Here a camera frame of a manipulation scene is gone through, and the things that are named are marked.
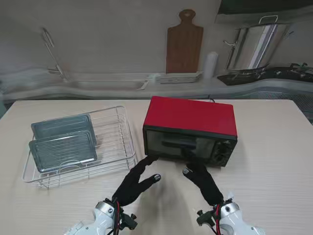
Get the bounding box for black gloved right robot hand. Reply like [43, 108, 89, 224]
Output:
[182, 161, 225, 207]

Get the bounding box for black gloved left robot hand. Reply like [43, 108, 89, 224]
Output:
[111, 156, 162, 209]

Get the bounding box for glass oven door black handle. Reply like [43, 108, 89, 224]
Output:
[144, 126, 216, 165]

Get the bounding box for ribbed metal baking tray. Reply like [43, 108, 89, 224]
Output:
[28, 130, 98, 172]
[31, 113, 96, 145]

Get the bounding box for black oven timer knob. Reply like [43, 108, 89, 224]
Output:
[215, 153, 229, 165]

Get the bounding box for black oven temperature knob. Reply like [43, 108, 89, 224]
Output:
[217, 141, 232, 154]

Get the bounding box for red and black toaster oven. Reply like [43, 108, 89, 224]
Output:
[142, 95, 239, 168]

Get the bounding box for small white paper scrap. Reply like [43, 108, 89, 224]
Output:
[224, 190, 237, 204]

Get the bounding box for steel kitchen sink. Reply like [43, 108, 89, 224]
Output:
[56, 78, 150, 92]

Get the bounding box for stack of white plates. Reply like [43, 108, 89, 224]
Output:
[155, 71, 203, 84]

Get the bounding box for white cylindrical bottle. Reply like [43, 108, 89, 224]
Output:
[203, 51, 219, 79]

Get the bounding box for black gas stove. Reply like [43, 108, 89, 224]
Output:
[217, 62, 313, 86]

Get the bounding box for brown wooden cutting board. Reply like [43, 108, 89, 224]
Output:
[165, 9, 204, 74]

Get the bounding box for stainless steel stockpot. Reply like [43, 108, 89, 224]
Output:
[223, 15, 294, 71]

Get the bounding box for chrome kitchen faucet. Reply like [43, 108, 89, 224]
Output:
[41, 27, 68, 83]

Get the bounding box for dark range hood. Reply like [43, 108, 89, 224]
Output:
[215, 0, 313, 24]

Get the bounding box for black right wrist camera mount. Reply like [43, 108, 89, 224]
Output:
[197, 209, 216, 228]

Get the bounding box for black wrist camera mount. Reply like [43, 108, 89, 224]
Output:
[121, 211, 138, 231]
[197, 209, 216, 228]

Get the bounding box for left wrist red black cables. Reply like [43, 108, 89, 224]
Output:
[110, 198, 123, 235]

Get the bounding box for wrist red black cables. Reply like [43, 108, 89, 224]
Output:
[211, 203, 221, 235]
[110, 198, 123, 235]

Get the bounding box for right wrist red black cables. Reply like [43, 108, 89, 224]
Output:
[211, 203, 221, 235]

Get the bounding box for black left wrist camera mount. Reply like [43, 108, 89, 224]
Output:
[121, 211, 138, 231]

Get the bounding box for white wire dish rack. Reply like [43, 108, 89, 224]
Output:
[22, 105, 137, 189]

